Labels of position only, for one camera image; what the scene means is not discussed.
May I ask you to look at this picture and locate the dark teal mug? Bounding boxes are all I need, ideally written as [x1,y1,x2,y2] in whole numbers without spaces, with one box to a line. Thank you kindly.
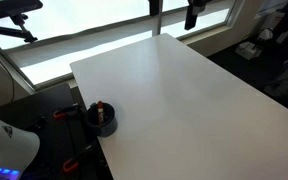
[84,101,119,138]

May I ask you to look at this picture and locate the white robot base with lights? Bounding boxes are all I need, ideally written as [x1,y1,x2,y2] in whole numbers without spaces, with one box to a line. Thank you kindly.
[0,110,41,180]

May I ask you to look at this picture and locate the white device on floor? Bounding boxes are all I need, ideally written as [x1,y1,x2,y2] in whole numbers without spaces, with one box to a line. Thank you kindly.
[234,40,263,61]

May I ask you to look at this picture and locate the black perforated mounting board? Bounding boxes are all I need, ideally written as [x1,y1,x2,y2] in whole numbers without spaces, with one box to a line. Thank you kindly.
[0,83,114,180]

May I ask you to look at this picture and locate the black clamp with orange grip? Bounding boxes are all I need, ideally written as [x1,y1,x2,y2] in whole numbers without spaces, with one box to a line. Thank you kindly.
[62,141,100,174]
[53,103,84,121]

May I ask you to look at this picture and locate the black camera on mount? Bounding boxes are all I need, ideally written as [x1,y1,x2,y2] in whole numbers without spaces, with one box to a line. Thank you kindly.
[0,0,44,21]

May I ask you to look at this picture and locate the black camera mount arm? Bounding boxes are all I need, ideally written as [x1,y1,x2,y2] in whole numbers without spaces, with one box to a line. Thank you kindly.
[0,14,38,44]

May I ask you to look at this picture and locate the thin black camera cable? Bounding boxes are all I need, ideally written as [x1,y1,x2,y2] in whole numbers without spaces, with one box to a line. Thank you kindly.
[0,19,17,104]

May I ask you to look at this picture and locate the small black bracket on board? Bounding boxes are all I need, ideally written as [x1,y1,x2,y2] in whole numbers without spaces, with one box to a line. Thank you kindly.
[25,114,48,133]

